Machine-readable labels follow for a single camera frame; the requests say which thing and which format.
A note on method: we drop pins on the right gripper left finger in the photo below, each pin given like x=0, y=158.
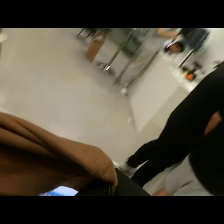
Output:
x=96, y=191

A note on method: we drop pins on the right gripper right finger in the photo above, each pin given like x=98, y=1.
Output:
x=128, y=186

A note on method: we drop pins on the brown cardboard box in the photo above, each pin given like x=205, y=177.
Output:
x=95, y=46

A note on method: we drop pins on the grey garment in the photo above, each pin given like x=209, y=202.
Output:
x=185, y=180

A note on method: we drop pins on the brown garment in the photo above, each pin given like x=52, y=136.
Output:
x=46, y=156

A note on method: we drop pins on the person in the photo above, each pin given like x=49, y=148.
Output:
x=186, y=126
x=146, y=56

